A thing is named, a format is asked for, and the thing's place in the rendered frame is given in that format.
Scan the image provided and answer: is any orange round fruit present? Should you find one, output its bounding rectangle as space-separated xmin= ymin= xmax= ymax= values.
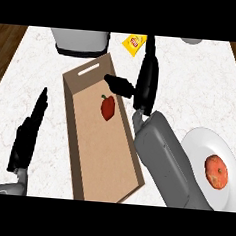
xmin=202 ymin=153 xmax=231 ymax=191

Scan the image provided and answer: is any yellow snack bag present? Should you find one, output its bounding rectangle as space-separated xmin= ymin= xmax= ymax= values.
xmin=120 ymin=33 xmax=149 ymax=59

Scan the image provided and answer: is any brown cardboard box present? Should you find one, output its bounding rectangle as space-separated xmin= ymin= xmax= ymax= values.
xmin=51 ymin=49 xmax=156 ymax=206

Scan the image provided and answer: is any white plate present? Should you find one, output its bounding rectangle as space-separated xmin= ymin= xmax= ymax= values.
xmin=175 ymin=125 xmax=236 ymax=214

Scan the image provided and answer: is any red bell pepper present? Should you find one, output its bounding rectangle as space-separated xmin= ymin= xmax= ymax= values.
xmin=99 ymin=94 xmax=117 ymax=123

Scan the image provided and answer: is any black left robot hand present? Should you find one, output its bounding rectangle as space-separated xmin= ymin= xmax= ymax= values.
xmin=5 ymin=84 xmax=50 ymax=175

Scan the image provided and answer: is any grey round object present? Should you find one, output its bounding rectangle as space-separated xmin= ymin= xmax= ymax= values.
xmin=179 ymin=38 xmax=204 ymax=46

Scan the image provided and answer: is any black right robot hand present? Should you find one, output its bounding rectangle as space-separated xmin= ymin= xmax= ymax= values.
xmin=100 ymin=32 xmax=162 ymax=118

